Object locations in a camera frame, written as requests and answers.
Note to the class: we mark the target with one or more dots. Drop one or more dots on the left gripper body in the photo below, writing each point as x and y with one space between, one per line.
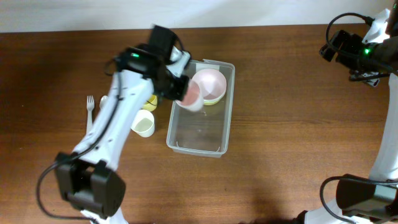
175 86

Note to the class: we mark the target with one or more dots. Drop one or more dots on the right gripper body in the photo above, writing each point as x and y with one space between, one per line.
352 46

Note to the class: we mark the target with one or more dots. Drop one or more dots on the pink plastic cup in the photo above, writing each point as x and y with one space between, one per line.
193 100

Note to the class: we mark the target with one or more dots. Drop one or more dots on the yellow plastic bowl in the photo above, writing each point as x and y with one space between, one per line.
213 102

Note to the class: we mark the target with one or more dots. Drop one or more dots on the pink plastic bowl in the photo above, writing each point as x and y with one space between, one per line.
212 83

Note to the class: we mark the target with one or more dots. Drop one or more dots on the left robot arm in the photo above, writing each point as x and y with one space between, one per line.
87 177

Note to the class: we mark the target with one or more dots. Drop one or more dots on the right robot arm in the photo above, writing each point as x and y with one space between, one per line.
349 198

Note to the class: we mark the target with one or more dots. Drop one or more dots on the clear plastic storage container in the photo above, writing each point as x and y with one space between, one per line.
205 132

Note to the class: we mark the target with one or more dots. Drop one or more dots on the yellow plastic cup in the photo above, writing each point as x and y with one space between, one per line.
150 104

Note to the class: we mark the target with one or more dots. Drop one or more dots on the cream plastic cup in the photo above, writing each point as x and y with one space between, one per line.
144 123

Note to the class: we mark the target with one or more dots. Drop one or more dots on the grey plastic spoon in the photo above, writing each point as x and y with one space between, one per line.
103 101

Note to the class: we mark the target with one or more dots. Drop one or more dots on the grey plastic fork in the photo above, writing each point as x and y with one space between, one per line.
90 105

